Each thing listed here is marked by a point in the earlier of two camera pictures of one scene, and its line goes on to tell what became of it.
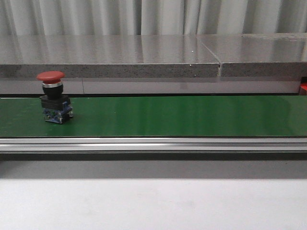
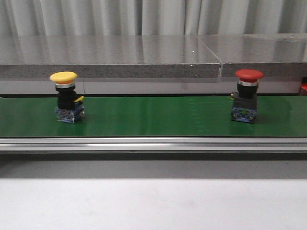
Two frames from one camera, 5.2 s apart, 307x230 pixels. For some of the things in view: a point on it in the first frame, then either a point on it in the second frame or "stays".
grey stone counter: [257, 63] stays
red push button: [56, 106] to [244, 108]
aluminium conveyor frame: [230, 143] stays
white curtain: [87, 17] stays
